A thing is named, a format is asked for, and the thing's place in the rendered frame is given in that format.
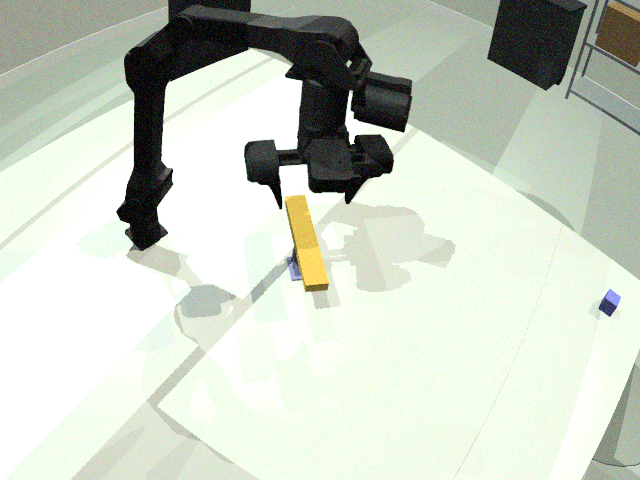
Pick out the yellow bar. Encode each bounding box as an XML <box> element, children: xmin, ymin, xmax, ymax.
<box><xmin>284</xmin><ymin>194</ymin><xmax>329</xmax><ymax>293</ymax></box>

